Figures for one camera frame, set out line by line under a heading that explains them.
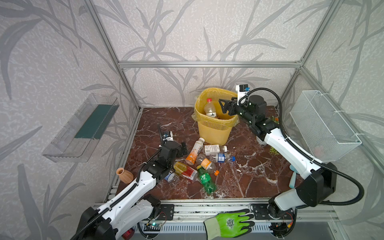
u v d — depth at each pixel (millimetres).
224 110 680
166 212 736
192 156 886
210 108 890
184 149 737
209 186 775
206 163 848
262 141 565
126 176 759
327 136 608
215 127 886
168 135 693
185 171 812
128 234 654
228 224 693
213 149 933
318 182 403
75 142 631
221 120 736
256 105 543
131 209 558
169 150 581
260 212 735
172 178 819
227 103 650
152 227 718
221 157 866
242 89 630
